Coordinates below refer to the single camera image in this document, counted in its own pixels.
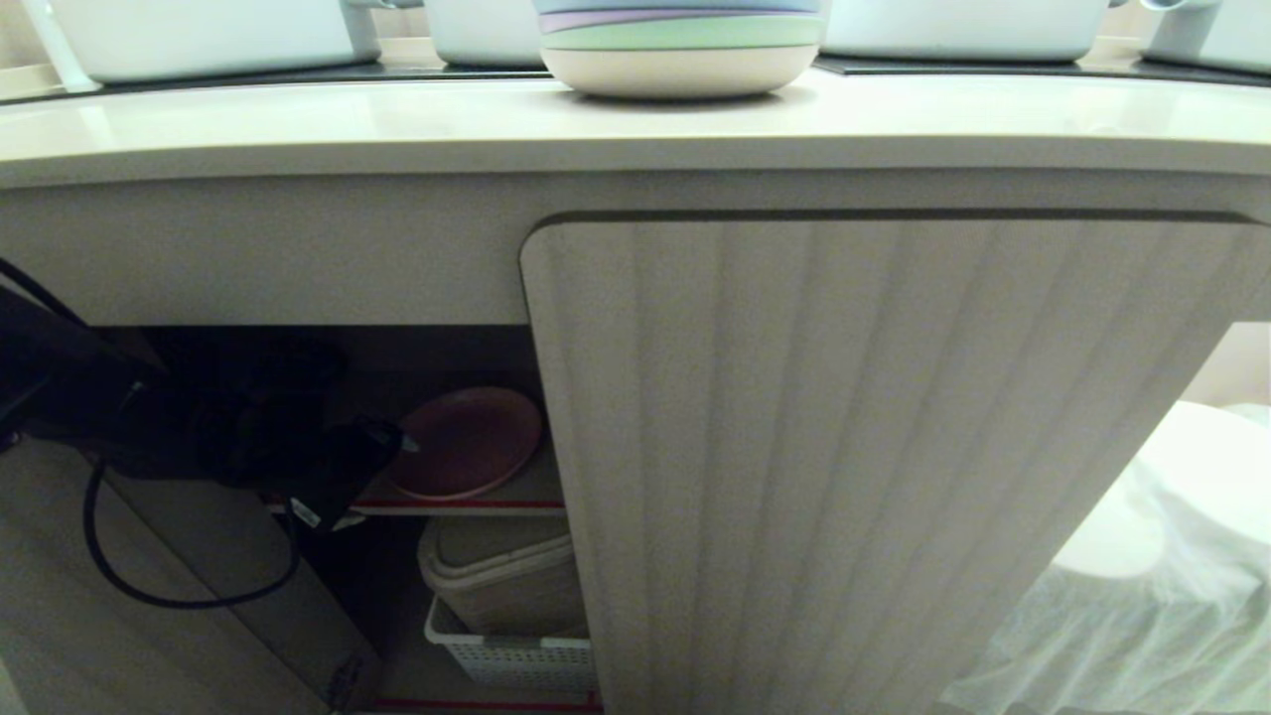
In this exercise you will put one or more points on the black counter mat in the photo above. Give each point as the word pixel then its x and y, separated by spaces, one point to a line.
pixel 298 76
pixel 993 69

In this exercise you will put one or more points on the plain beige cabinet door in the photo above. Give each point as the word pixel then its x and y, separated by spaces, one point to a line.
pixel 129 636

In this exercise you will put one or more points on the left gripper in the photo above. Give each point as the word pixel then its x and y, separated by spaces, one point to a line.
pixel 343 467

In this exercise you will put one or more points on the cabinet shelf with red edge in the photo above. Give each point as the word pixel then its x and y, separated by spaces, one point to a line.
pixel 496 497

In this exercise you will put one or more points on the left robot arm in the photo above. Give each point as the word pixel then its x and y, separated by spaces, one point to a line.
pixel 70 397

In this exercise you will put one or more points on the pink plate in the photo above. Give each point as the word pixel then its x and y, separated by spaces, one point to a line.
pixel 467 442

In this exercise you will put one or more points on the beige lidded plastic container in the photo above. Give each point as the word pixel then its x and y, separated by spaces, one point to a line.
pixel 506 576

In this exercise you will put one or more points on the small white plastic tub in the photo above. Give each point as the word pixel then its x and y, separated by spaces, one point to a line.
pixel 482 30
pixel 1216 35

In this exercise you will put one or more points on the white cloth covered object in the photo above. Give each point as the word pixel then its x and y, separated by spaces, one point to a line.
pixel 1162 596

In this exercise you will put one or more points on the fluted beige cabinet door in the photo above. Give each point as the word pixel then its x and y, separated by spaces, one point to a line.
pixel 844 467

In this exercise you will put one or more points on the white perforated plastic basket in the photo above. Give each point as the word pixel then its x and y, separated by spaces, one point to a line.
pixel 511 660

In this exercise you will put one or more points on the large white plastic tub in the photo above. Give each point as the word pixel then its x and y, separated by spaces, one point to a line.
pixel 963 28
pixel 209 35

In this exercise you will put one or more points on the white bowl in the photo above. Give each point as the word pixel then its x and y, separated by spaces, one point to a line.
pixel 680 71

